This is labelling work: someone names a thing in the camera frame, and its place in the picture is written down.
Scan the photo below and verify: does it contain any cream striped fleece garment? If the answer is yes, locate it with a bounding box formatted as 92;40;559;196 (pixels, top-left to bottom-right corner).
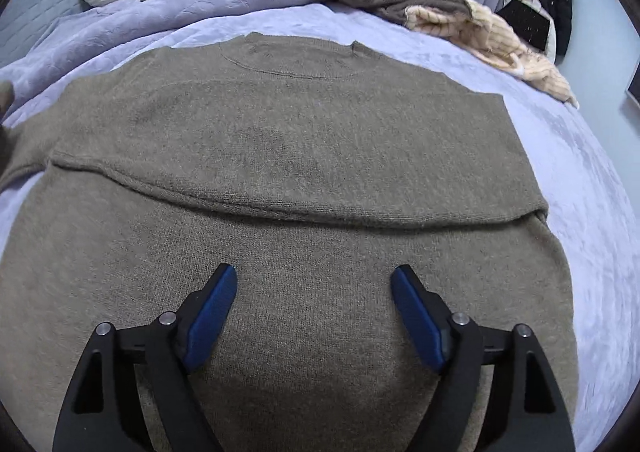
404;0;581;109

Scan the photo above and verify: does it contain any lavender plush blanket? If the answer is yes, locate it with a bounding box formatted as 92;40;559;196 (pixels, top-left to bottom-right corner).
0;0;640;452

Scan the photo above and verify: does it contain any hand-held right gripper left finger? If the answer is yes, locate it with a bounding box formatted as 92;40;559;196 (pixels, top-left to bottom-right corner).
52;263;238;452

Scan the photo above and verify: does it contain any black speckled cloth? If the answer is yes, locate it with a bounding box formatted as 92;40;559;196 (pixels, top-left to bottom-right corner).
497;0;553;50

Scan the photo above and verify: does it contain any olive brown knit sweater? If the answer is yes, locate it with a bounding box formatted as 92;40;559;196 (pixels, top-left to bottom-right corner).
0;31;581;452

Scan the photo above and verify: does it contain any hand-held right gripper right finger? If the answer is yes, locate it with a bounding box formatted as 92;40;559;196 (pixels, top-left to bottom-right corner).
390;264;576;452

